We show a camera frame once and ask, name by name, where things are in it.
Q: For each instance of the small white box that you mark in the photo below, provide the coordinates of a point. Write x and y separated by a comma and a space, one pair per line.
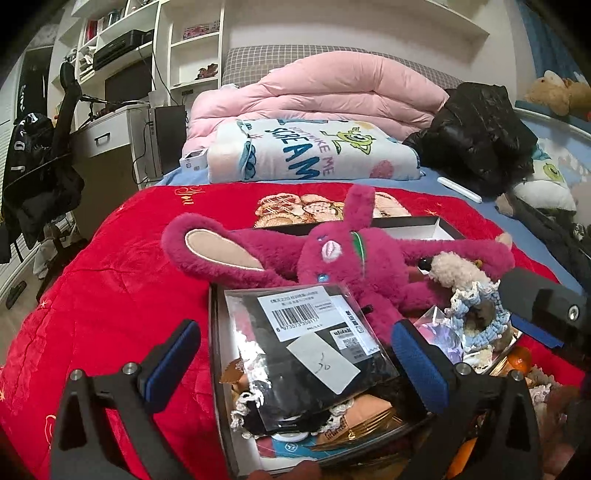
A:
194, 159

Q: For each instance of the beige plush toy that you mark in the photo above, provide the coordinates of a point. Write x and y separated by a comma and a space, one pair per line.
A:
450, 270

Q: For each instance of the blue curtain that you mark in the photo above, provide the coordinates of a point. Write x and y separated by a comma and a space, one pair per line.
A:
554, 41

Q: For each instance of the black jacket with white print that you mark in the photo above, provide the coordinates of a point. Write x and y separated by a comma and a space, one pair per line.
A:
37, 175

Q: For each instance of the white monster print pillow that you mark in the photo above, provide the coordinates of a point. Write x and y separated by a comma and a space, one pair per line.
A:
549, 189

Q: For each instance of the white desk with drawer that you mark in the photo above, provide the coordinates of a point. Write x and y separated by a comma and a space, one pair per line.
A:
99, 138

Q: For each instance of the blue crochet scrunchie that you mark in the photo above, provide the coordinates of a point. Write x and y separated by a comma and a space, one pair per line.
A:
501, 318

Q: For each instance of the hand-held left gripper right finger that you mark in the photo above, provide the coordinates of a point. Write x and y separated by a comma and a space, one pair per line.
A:
418, 364

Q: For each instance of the brown teddy bear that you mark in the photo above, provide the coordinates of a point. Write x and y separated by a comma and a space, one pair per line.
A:
554, 92

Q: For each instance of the red printed blanket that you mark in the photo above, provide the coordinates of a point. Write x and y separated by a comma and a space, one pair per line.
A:
115, 277

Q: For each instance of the grey checked headboard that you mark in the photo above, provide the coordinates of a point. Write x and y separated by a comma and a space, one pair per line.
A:
240, 69

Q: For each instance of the black puffer jacket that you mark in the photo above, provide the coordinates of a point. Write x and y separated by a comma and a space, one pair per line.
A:
475, 129

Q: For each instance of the orange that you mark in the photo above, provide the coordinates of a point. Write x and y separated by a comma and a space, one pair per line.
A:
519, 360

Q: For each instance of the black printer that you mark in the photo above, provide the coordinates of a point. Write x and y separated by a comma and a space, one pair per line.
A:
122, 46

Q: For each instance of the black cardboard box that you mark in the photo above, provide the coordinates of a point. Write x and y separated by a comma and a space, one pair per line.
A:
225, 415

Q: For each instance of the white remote control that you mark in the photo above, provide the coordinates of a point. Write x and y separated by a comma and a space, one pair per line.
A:
459, 189

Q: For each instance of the dark grey garment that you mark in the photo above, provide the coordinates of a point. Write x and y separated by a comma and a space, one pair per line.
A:
554, 230

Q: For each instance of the black office chair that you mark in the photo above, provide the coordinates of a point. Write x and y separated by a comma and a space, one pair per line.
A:
67, 78

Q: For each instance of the black computer tower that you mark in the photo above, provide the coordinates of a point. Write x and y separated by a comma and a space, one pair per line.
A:
171, 138

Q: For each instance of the white bookshelf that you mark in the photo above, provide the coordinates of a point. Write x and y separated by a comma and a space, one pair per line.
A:
164, 46

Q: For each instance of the black packet with barcode label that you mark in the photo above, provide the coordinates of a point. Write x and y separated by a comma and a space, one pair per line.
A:
277, 369

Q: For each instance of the white cartoon printed blanket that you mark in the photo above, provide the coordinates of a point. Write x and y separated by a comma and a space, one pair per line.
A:
286, 157

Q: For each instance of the row of books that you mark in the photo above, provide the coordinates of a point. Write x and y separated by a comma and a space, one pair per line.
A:
104, 25

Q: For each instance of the holographic plastic packet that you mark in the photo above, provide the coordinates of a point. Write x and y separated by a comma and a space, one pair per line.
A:
438, 332

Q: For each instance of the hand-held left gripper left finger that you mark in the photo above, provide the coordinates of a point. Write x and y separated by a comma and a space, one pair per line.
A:
166, 364

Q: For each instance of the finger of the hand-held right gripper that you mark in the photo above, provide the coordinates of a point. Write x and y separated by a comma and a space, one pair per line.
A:
535, 333
540, 300

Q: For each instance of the blue printed bed bumper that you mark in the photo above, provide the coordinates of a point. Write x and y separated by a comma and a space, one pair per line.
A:
568, 138

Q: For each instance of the magenta plush rabbit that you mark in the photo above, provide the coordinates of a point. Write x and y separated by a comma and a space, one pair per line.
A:
332, 263

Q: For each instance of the black lace-trimmed scrunchie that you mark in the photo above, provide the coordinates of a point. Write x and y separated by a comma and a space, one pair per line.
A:
242, 410

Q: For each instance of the black hanging clothes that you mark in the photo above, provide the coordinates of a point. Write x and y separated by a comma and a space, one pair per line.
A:
30, 87

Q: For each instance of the pink duvet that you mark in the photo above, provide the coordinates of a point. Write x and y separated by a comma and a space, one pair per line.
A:
323, 83

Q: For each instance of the black monitor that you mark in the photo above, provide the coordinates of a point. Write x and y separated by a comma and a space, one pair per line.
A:
129, 83

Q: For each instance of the brown triangular packet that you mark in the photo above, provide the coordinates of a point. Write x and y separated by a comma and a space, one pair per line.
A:
369, 406

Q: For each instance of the pink box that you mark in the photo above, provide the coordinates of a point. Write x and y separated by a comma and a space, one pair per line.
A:
201, 30

